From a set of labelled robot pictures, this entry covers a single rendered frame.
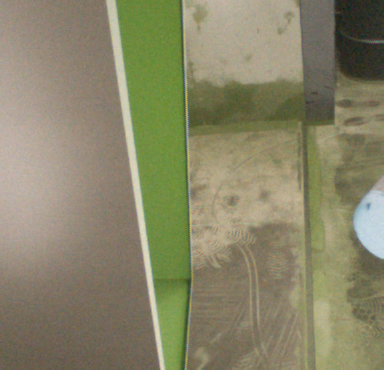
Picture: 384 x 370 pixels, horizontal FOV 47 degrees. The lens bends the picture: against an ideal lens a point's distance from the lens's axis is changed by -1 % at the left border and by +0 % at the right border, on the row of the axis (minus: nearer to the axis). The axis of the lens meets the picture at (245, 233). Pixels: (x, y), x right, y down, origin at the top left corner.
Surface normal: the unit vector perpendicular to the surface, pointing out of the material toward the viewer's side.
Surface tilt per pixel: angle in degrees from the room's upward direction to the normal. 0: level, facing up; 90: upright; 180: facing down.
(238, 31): 90
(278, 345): 0
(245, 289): 0
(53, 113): 90
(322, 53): 90
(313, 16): 90
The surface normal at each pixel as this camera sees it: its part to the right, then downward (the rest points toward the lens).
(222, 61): -0.07, 0.71
